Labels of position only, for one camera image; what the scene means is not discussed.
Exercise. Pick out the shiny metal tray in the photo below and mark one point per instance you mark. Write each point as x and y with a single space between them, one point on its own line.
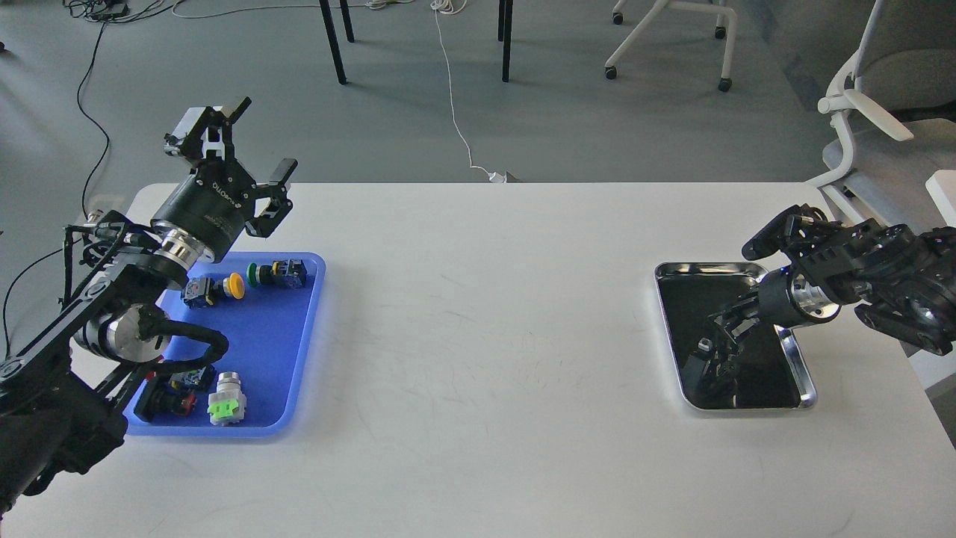
773 376

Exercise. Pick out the red black push button switch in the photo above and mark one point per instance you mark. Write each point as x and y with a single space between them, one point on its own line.
157 398

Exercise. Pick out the black table leg right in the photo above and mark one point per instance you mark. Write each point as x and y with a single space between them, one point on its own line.
504 36

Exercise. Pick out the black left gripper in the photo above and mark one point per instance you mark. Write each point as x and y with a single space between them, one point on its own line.
218 197

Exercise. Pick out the black table leg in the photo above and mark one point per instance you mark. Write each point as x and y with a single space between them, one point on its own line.
504 36
332 37

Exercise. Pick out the grey white office chair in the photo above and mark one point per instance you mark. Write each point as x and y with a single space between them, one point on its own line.
892 106

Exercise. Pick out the white chair base with castors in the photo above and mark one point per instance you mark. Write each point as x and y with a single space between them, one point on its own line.
726 29

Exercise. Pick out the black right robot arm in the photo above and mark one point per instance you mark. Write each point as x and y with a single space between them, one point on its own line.
900 284

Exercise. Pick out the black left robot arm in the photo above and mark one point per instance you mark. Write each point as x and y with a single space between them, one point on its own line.
64 393

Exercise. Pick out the green push button switch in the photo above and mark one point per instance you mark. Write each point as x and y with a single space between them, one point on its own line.
283 273

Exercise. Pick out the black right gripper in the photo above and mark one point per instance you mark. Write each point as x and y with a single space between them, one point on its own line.
711 370

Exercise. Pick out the blue plastic tray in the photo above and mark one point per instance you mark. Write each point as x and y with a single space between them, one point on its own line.
269 332

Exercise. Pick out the yellow push button switch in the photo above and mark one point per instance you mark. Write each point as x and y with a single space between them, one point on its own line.
204 292

